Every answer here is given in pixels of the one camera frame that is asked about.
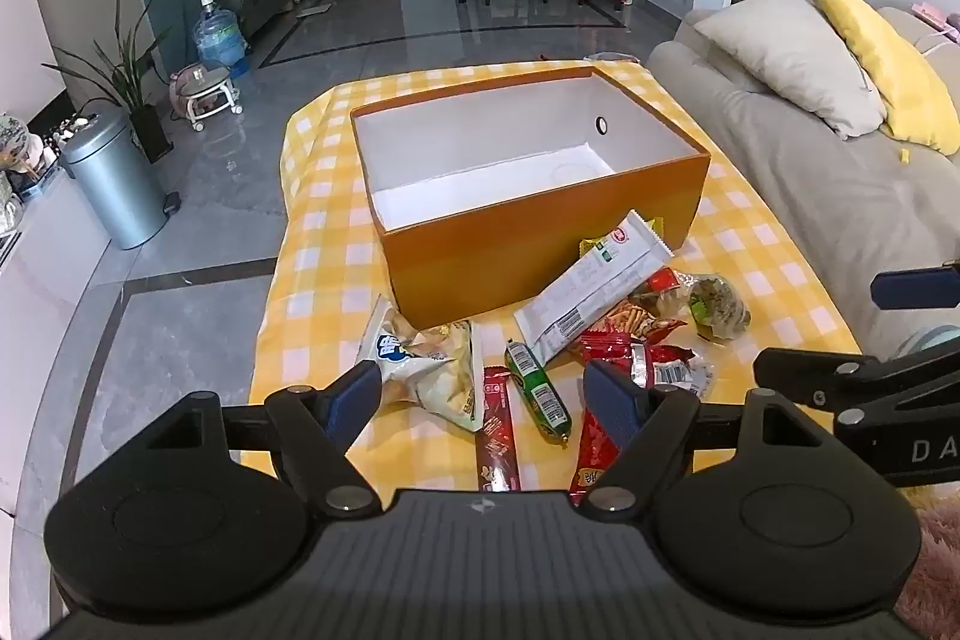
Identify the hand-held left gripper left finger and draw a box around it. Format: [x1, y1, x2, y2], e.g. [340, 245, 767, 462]
[139, 361, 385, 517]

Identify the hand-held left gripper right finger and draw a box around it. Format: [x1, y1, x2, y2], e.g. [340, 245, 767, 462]
[581, 359, 826, 517]

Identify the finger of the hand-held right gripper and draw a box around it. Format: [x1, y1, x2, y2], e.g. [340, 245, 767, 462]
[752, 346, 960, 431]
[870, 261, 960, 311]

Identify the crinkled red foil packet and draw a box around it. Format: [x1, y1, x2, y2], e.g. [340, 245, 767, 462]
[576, 326, 647, 386]

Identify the red packet with barcode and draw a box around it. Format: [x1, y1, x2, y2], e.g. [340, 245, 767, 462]
[630, 344, 715, 399]

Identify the green sausage snack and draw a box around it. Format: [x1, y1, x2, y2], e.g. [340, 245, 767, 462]
[504, 338, 572, 442]

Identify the white chip bag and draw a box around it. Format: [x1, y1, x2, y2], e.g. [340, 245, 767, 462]
[358, 295, 481, 435]

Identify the orange stick snack packet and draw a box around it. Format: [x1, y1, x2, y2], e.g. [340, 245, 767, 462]
[600, 299, 687, 345]

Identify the clear packet with green filling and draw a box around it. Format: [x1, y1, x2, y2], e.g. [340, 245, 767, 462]
[686, 274, 752, 342]

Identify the dark red stick snack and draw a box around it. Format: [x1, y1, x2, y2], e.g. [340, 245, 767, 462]
[475, 366, 522, 491]

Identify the long white snack packet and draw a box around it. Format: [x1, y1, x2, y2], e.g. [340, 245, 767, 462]
[514, 210, 668, 362]

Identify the yellow snack packet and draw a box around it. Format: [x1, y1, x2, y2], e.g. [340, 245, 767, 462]
[576, 214, 668, 262]

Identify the orange cardboard box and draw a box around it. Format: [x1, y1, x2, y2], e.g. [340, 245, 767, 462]
[350, 61, 711, 327]

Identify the grey sofa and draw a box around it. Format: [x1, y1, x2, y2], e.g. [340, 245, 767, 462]
[646, 6, 960, 356]

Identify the yellow checked tablecloth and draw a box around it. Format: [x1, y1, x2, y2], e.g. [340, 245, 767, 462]
[251, 59, 863, 498]

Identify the yellow pillow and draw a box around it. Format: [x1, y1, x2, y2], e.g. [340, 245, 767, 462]
[810, 0, 960, 155]

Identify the grey pillow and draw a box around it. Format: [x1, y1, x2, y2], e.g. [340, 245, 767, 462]
[694, 0, 887, 140]

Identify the silver pedal trash can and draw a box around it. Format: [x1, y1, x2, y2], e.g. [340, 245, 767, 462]
[60, 107, 181, 251]

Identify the white marble console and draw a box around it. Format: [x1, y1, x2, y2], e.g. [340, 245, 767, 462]
[0, 175, 117, 401]

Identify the white rolling stool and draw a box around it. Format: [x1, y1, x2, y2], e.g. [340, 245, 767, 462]
[171, 62, 245, 133]

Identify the blue water jug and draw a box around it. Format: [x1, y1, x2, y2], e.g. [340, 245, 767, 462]
[193, 0, 250, 79]

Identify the row of small ornaments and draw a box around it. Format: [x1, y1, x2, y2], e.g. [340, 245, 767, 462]
[45, 115, 102, 150]

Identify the potted long-leaf plant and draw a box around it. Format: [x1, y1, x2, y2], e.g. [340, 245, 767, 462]
[41, 0, 175, 165]

